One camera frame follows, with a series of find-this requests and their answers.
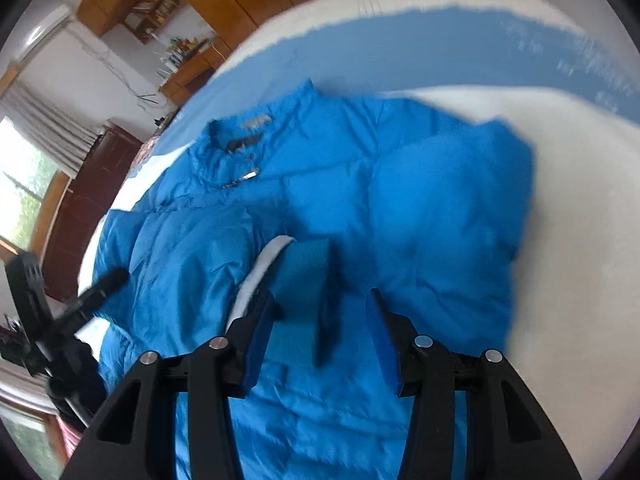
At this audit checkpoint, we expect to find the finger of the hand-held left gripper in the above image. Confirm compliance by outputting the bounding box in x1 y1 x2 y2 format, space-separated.
65 266 131 331

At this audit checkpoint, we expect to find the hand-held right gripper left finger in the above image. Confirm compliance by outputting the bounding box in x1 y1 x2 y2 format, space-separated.
60 290 278 480

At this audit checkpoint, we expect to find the wooden desk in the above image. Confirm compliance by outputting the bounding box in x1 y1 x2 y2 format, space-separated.
159 42 232 105

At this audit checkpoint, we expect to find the white pleated curtain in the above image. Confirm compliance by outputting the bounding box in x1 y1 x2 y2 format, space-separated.
0 80 103 181

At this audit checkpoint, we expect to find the wooden bookshelf with books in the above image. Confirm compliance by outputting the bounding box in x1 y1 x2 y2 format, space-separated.
122 0 187 45

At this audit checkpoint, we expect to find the white air conditioner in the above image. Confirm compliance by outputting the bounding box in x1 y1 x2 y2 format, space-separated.
12 4 76 63

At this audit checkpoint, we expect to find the blue and white bed sheet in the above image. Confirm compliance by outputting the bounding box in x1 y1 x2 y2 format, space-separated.
77 0 640 480

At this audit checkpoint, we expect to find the blue puffer jacket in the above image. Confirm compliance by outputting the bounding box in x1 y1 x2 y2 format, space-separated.
92 79 536 480

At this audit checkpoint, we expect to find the dark wooden cabinet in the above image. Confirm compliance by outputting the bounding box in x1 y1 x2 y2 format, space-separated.
42 122 146 303

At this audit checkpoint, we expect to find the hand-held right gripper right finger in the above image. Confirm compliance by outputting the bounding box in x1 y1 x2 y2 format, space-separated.
365 287 583 480

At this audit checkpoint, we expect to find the window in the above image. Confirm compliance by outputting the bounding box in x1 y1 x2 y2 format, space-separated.
0 115 66 256

